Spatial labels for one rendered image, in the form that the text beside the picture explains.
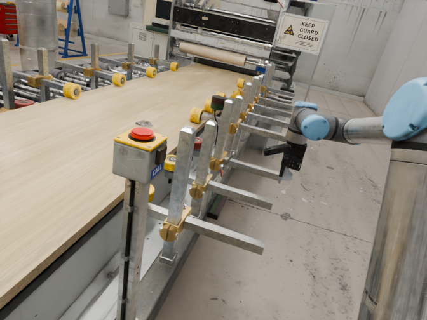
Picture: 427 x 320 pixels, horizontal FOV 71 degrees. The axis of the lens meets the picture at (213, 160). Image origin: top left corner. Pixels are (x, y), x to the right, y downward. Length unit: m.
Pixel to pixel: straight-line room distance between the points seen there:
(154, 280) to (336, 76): 9.29
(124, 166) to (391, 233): 0.48
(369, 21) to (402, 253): 9.45
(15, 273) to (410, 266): 0.73
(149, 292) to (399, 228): 0.66
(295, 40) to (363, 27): 6.54
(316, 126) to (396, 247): 0.60
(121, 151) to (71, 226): 0.36
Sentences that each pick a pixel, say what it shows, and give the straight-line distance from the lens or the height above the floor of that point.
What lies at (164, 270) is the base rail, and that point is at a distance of 1.00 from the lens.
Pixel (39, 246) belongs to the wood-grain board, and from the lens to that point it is 0.80.
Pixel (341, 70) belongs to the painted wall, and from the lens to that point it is 9.90.
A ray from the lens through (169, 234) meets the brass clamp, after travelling 0.91.
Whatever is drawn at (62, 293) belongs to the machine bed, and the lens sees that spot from 0.96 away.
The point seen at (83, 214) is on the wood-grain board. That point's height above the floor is 0.90.
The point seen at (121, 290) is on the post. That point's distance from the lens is 0.75.
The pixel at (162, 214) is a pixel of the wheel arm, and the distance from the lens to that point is 0.97.
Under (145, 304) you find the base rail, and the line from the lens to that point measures 0.92.
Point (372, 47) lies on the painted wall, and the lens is 9.98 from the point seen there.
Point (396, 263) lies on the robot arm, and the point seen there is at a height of 1.11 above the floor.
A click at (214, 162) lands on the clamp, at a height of 0.86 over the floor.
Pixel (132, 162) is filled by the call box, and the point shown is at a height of 1.19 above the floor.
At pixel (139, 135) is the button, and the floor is 1.23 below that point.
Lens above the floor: 1.43
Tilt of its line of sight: 25 degrees down
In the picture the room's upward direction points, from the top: 12 degrees clockwise
